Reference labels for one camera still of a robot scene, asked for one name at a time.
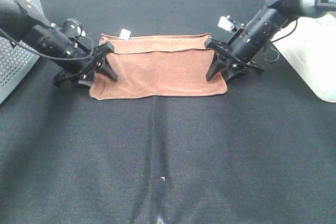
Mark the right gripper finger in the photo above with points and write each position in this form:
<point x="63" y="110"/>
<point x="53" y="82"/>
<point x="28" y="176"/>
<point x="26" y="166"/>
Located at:
<point x="217" y="65"/>
<point x="230" y="73"/>

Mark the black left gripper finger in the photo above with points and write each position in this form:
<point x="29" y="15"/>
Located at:
<point x="103" y="67"/>
<point x="86" y="81"/>

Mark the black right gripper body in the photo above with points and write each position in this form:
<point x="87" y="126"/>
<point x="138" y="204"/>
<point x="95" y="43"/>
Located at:
<point x="232" y="59"/>

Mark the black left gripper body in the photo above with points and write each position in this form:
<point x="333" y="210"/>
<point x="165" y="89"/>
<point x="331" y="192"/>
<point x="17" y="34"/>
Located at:
<point x="74" y="70"/>

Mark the brown towel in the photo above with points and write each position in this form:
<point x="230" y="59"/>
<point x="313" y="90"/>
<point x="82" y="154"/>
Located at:
<point x="169" y="66"/>

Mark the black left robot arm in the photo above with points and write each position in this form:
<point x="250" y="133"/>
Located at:
<point x="67" y="46"/>

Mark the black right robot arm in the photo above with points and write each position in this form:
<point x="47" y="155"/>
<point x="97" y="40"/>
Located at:
<point x="249" y="40"/>

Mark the grey perforated laundry basket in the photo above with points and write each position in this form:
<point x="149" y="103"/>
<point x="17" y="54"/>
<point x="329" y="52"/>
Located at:
<point x="15" y="62"/>

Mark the white storage bin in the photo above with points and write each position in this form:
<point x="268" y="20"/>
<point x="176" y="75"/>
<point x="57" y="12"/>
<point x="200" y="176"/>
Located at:
<point x="310" y="50"/>

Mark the grey tape strip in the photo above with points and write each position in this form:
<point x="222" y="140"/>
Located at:
<point x="159" y="199"/>

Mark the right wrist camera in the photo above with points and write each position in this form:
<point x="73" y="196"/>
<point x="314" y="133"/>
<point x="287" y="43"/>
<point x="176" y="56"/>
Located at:
<point x="228" y="24"/>

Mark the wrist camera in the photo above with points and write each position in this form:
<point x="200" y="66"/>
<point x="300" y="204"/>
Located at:
<point x="71" y="28"/>
<point x="228" y="24"/>

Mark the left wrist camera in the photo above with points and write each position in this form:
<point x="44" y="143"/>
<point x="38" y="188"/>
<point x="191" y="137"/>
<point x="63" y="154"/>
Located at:
<point x="71" y="28"/>

